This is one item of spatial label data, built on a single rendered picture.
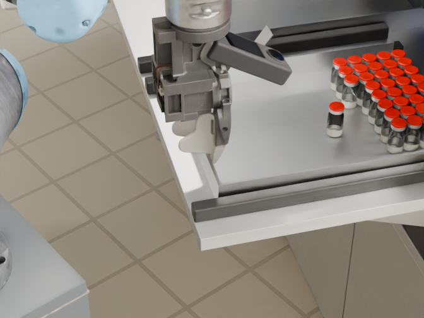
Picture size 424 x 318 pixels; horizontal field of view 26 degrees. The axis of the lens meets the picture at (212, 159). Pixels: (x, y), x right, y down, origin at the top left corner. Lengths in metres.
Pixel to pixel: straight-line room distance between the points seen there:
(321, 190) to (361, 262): 0.64
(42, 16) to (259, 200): 0.39
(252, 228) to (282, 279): 1.17
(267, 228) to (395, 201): 0.17
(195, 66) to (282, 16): 0.48
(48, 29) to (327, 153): 0.49
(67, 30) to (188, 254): 1.51
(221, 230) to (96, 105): 1.78
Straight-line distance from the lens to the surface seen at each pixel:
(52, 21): 0.88
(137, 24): 1.51
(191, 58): 1.06
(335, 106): 1.24
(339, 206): 1.16
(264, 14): 1.53
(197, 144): 1.12
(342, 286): 1.91
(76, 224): 2.44
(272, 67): 1.09
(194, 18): 1.01
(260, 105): 1.31
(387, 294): 1.68
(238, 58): 1.07
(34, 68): 3.06
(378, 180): 1.17
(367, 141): 1.26
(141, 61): 1.38
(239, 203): 1.12
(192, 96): 1.07
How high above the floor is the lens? 1.64
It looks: 39 degrees down
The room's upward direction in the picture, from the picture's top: straight up
